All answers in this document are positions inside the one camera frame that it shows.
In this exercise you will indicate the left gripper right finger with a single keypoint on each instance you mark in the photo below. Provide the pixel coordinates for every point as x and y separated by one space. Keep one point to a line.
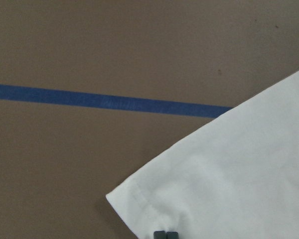
172 235

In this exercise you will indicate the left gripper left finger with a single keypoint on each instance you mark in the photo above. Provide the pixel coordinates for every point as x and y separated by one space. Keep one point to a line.
159 235

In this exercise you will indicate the white long-sleeve printed shirt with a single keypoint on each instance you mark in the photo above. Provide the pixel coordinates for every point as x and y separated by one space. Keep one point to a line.
236 177

